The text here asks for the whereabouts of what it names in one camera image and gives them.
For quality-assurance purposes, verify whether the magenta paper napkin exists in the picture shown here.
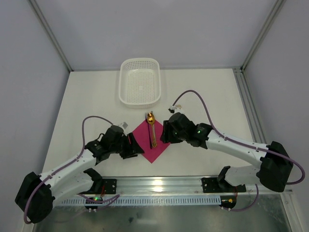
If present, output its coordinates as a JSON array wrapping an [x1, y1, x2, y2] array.
[[133, 121, 169, 163]]

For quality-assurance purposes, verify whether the gold spoon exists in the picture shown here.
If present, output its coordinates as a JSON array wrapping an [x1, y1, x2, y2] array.
[[147, 111, 157, 148]]

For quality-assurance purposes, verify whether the silver fork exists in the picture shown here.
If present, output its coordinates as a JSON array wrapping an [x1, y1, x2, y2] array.
[[145, 112, 153, 149]]

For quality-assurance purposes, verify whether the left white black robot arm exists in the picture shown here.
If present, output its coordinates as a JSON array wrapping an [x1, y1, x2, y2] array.
[[15, 125, 144, 224]]

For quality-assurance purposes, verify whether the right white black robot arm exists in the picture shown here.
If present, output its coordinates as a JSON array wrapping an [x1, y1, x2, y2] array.
[[160, 112, 293, 192]]

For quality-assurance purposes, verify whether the white perforated plastic basket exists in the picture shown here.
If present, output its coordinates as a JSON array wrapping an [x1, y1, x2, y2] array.
[[118, 58, 161, 109]]

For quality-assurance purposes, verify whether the left black connector box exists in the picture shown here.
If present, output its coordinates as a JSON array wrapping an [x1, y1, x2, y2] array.
[[85, 197, 103, 213]]

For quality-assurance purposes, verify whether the black connector box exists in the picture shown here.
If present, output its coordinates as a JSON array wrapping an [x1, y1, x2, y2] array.
[[85, 197, 103, 213], [219, 196, 237, 211]]

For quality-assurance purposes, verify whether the right black connector box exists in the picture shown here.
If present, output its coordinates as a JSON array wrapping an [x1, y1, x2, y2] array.
[[219, 196, 237, 211]]

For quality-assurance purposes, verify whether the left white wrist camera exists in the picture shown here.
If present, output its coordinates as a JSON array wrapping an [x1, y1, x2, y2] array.
[[118, 122, 128, 130]]

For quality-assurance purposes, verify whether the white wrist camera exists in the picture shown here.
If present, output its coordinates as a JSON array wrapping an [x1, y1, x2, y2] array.
[[118, 122, 128, 130], [168, 104, 184, 114]]

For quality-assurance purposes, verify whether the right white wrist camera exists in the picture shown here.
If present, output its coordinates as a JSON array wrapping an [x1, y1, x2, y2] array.
[[168, 104, 184, 114]]

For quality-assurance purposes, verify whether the aluminium front rail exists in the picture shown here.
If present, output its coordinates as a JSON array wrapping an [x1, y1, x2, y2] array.
[[48, 174, 293, 196]]

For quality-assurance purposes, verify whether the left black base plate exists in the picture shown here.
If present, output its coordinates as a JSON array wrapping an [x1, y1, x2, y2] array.
[[98, 178, 117, 195]]

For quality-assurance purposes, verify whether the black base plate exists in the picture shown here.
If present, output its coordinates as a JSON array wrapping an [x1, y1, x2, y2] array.
[[201, 177, 246, 193], [98, 178, 117, 195]]

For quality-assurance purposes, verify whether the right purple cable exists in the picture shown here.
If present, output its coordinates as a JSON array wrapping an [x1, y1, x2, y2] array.
[[172, 89, 305, 212]]

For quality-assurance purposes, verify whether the purple cable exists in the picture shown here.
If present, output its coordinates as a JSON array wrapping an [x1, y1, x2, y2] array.
[[23, 116, 121, 225], [172, 89, 305, 212]]

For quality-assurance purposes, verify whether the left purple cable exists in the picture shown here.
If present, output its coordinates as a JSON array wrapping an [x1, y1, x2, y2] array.
[[23, 116, 121, 225]]

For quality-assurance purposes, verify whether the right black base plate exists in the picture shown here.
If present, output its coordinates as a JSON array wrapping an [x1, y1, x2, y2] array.
[[201, 177, 246, 193]]

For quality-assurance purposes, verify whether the slotted white cable duct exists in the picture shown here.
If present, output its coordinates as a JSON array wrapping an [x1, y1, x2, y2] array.
[[60, 195, 221, 206]]

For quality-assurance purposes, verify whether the right aluminium side rail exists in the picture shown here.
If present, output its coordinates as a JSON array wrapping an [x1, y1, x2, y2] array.
[[233, 67, 267, 144]]

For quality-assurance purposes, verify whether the left aluminium frame post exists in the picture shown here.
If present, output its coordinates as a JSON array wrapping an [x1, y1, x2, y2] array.
[[28, 0, 73, 72]]

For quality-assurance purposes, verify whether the aluminium frame post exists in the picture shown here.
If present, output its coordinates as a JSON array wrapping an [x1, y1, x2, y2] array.
[[28, 0, 73, 72], [241, 0, 286, 71]]

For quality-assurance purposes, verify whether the right aluminium frame post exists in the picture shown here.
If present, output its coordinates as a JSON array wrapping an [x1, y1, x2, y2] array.
[[241, 0, 286, 71]]

